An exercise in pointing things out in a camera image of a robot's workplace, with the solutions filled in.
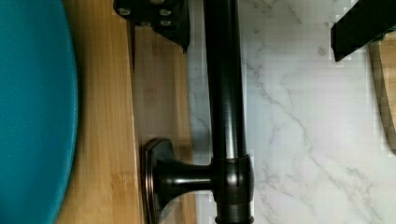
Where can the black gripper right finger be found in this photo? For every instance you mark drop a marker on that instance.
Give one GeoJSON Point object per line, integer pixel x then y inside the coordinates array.
{"type": "Point", "coordinates": [365, 22]}

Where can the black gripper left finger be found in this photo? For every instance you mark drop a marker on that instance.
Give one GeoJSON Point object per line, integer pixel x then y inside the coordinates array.
{"type": "Point", "coordinates": [168, 18]}

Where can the wooden drawer box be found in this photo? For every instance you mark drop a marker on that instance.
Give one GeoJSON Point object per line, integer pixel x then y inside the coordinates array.
{"type": "Point", "coordinates": [133, 87]}

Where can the black drawer handle bar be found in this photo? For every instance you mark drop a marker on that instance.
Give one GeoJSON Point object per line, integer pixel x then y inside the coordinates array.
{"type": "Point", "coordinates": [229, 175]}

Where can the wooden cutting board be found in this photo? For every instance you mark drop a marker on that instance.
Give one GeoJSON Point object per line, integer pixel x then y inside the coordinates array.
{"type": "Point", "coordinates": [383, 63]}

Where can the teal plate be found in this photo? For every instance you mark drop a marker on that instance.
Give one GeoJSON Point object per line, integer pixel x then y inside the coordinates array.
{"type": "Point", "coordinates": [38, 110]}

